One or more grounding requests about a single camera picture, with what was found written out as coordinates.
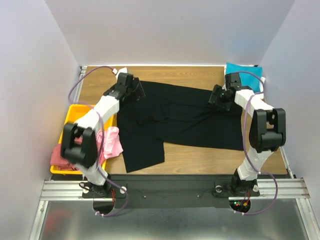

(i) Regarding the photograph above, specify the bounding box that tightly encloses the black t shirt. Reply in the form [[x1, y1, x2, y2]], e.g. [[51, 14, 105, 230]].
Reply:
[[116, 81, 243, 173]]

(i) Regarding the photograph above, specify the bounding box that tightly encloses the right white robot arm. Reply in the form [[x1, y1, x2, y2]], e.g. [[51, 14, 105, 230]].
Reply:
[[209, 71, 286, 194]]

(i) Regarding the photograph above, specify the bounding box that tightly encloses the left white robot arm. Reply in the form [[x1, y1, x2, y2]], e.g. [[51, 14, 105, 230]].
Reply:
[[60, 67, 145, 187]]

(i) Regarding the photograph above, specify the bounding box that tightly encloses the teal folded t shirt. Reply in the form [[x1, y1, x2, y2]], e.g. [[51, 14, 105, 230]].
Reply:
[[225, 62, 263, 93]]

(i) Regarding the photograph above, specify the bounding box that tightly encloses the white folded t shirt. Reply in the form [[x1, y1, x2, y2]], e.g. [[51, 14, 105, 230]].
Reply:
[[224, 66, 266, 99]]

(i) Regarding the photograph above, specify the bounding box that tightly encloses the yellow plastic bin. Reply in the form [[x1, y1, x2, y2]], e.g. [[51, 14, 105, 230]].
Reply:
[[63, 104, 116, 175]]

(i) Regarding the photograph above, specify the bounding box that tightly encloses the light pink t shirt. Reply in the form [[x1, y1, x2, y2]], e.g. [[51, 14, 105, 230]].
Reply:
[[96, 126, 123, 160]]

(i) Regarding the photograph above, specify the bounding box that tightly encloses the dark red t shirt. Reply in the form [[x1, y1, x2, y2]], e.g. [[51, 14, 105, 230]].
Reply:
[[50, 136, 81, 175]]

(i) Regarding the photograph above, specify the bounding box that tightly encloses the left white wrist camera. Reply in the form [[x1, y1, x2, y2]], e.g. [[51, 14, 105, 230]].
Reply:
[[112, 67, 128, 75]]

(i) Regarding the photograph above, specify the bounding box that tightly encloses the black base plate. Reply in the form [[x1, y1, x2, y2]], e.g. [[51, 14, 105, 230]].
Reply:
[[81, 174, 260, 209]]

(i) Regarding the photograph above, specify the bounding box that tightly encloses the aluminium frame rail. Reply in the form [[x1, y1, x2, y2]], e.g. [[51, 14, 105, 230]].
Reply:
[[28, 65, 88, 240]]

